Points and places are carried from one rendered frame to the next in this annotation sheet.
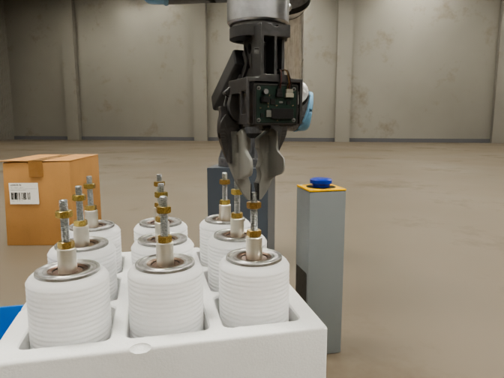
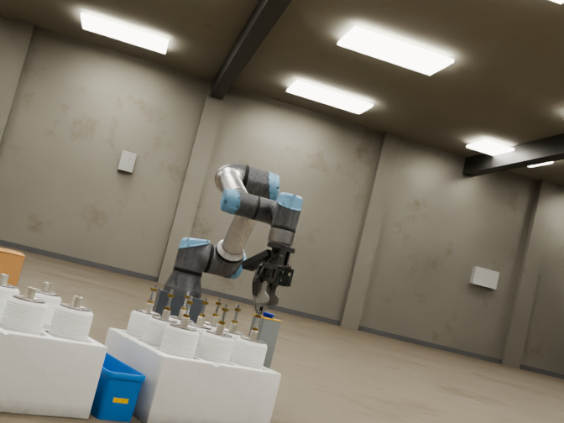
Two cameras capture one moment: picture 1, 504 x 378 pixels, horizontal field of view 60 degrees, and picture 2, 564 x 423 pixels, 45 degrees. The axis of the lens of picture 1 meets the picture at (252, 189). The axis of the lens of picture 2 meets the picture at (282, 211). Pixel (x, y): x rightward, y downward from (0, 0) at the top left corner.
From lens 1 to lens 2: 1.54 m
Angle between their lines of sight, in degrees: 26
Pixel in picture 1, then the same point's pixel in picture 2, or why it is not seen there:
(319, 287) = not seen: hidden behind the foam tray
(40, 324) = (176, 347)
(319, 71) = (158, 186)
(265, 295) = (259, 356)
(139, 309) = (211, 350)
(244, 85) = (275, 268)
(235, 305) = (245, 358)
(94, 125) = not seen: outside the picture
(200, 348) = (236, 370)
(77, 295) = (195, 337)
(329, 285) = not seen: hidden behind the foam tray
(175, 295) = (227, 347)
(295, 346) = (268, 379)
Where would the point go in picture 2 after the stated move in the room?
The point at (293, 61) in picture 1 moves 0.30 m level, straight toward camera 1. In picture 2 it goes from (246, 234) to (268, 235)
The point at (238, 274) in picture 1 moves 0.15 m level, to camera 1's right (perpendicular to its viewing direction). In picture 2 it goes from (250, 344) to (296, 353)
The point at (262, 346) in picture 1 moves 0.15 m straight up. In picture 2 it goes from (257, 375) to (269, 323)
